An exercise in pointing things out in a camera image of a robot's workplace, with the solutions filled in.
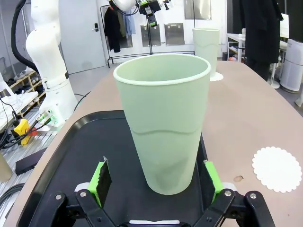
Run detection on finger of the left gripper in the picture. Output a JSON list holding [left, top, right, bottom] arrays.
[[148, 13, 158, 27]]

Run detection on blue hanging shirt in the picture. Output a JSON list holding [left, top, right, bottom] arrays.
[[123, 10, 137, 36]]

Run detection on black cable bundle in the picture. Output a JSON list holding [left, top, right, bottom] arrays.
[[0, 183, 26, 215]]

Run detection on white scalloped paper coaster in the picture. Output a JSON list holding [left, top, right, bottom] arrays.
[[209, 72, 224, 82], [252, 146, 296, 193]]

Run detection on white shelf cart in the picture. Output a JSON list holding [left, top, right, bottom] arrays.
[[226, 33, 247, 63]]

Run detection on white cylindrical air purifier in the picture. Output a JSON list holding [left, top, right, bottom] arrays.
[[280, 39, 303, 93]]

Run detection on yellow emergency stop box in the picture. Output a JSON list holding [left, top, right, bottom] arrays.
[[13, 119, 38, 145]]

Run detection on black flat box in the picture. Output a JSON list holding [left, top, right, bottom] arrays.
[[15, 150, 45, 176]]

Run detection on grey door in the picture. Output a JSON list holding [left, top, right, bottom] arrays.
[[59, 0, 107, 75]]

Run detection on person in long black coat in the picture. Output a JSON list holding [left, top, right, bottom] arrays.
[[238, 0, 284, 82]]

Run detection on pale green plastic cup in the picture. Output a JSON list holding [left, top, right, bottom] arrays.
[[113, 53, 212, 196], [192, 27, 220, 79]]

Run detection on white sneakers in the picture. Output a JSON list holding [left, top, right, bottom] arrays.
[[4, 91, 40, 106]]

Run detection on olive hanging garment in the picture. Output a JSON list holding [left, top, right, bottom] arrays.
[[118, 11, 127, 38]]

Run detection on black clothes rack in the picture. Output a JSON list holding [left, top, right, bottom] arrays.
[[100, 4, 197, 69]]

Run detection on black plastic tray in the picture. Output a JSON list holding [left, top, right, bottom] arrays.
[[18, 109, 209, 227]]

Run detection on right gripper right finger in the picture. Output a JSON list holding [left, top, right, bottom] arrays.
[[193, 160, 276, 227]]

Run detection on beige rounded object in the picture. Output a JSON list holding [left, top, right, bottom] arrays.
[[0, 152, 13, 183]]

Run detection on black hanging coat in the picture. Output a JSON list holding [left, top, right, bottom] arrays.
[[104, 6, 122, 53]]

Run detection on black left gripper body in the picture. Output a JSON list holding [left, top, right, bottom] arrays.
[[139, 0, 164, 16]]

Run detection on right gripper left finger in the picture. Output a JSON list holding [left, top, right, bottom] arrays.
[[35, 156, 116, 227]]

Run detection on wooden shoe rack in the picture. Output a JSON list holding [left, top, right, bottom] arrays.
[[4, 70, 47, 119]]

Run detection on framed wall board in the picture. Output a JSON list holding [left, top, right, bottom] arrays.
[[184, 0, 212, 20]]

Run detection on steel wall panel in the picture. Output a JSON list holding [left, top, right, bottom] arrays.
[[164, 22, 185, 46], [140, 23, 161, 47]]

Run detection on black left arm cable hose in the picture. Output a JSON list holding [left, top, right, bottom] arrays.
[[10, 0, 42, 73]]

